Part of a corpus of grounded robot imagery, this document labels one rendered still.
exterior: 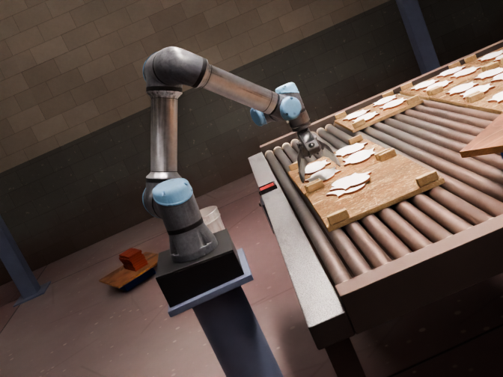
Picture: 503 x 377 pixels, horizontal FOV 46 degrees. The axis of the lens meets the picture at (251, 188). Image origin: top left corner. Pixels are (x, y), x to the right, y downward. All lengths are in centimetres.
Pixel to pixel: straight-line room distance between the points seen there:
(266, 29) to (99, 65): 202
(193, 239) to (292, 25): 571
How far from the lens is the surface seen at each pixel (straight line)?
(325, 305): 129
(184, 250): 178
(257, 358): 192
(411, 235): 145
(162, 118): 189
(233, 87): 185
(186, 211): 176
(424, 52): 649
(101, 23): 724
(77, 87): 727
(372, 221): 161
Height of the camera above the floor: 148
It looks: 13 degrees down
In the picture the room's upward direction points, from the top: 24 degrees counter-clockwise
